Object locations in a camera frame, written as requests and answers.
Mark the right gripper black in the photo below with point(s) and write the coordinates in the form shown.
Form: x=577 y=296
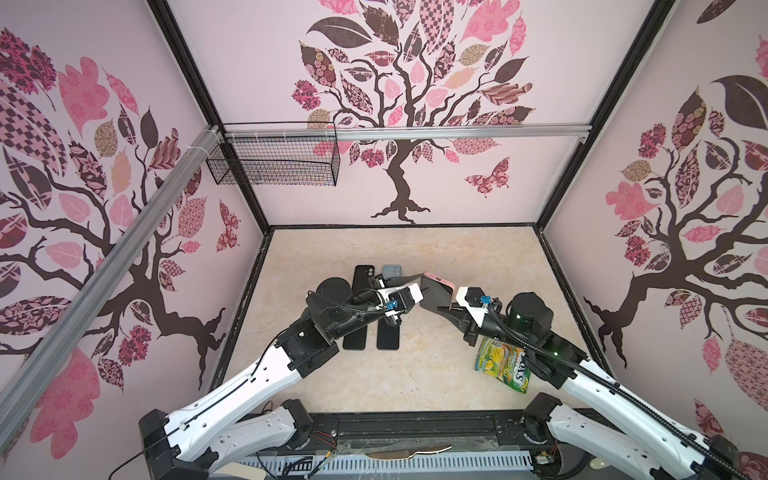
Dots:
x=460 y=317

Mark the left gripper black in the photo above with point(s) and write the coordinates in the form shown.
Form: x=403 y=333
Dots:
x=401 y=279

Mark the light blue phone case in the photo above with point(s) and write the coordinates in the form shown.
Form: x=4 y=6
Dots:
x=389 y=271

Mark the black phone case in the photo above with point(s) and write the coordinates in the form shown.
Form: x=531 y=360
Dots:
x=362 y=278

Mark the black phone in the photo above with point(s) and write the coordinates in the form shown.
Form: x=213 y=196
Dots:
x=388 y=337
x=437 y=292

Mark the black smartphone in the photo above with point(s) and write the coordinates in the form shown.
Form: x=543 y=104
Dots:
x=356 y=337

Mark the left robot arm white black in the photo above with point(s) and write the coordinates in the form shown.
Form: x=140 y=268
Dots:
x=198 y=440

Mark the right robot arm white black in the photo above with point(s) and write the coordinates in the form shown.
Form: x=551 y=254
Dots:
x=634 y=437

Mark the green yellow candy bag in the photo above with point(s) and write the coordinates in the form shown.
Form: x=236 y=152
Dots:
x=504 y=363

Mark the wooden knife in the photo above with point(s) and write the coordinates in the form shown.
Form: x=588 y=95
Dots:
x=409 y=453

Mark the white spoon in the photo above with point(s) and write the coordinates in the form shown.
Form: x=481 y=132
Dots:
x=597 y=464

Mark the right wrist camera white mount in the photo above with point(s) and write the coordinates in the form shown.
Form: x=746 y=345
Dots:
x=473 y=302

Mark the white perforated cable tray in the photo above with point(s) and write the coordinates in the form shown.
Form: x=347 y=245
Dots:
x=446 y=462

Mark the aluminium rail back wall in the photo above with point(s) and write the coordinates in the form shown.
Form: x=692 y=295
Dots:
x=416 y=133

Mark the aluminium rail wall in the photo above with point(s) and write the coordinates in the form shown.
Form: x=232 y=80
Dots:
x=32 y=379
x=416 y=133

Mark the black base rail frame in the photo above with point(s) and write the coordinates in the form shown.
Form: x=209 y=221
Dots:
x=467 y=431

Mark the black wire basket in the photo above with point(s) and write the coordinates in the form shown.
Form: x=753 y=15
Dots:
x=291 y=153

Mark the aluminium rail left wall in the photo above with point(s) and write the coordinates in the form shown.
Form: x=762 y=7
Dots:
x=32 y=379

